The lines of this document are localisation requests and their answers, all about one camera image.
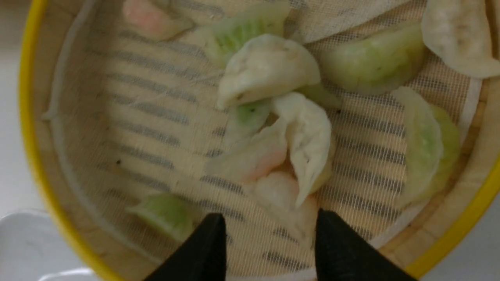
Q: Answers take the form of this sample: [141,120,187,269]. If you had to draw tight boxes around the white dumpling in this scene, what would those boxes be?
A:
[216,34,320,110]
[271,92,336,207]
[421,0,500,79]

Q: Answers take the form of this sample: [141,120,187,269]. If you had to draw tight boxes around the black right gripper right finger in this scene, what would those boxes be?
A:
[315,209,415,281]

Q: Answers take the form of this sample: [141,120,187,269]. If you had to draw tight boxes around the white square plate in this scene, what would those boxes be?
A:
[0,209,99,281]

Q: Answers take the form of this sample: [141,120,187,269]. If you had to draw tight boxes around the pink dumpling front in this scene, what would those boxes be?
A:
[243,171,318,248]

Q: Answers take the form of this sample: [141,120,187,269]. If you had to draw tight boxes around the white dumpling lower centre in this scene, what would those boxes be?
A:
[271,92,336,207]

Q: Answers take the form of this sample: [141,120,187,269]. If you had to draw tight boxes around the white steamer liner cloth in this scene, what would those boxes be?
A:
[41,0,484,281]

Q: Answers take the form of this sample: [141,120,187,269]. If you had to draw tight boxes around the yellow-rimmed bamboo steamer basket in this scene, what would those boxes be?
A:
[19,0,499,277]

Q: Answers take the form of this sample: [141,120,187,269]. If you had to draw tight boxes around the pink dumpling middle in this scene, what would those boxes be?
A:
[205,118,289,183]

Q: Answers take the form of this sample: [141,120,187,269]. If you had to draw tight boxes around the green dumpling upper centre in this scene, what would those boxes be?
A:
[319,21,427,95]

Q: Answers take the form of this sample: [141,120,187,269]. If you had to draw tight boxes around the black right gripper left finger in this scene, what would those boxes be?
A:
[145,212,227,281]

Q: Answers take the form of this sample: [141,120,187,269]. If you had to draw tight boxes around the small green dumpling underneath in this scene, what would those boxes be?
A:
[223,99,271,146]

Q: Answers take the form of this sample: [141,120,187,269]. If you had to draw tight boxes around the pink dumpling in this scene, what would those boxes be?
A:
[205,118,289,183]
[122,0,195,41]
[243,171,318,248]

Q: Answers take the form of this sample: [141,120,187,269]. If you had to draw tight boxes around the white dumpling back right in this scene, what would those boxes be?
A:
[421,0,500,79]

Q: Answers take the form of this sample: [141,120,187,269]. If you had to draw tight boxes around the green dumpling back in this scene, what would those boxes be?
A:
[126,193,195,242]

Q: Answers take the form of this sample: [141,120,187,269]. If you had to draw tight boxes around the green dumpling right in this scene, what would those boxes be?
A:
[391,87,461,207]

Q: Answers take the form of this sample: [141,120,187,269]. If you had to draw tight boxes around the green dumpling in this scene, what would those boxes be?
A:
[195,1,291,69]
[319,21,427,95]
[391,87,461,207]
[126,193,195,242]

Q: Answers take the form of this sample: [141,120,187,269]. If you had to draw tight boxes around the green dumpling left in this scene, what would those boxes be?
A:
[195,1,291,69]

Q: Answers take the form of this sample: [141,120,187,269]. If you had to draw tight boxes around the pink dumpling far left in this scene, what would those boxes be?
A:
[122,0,195,41]

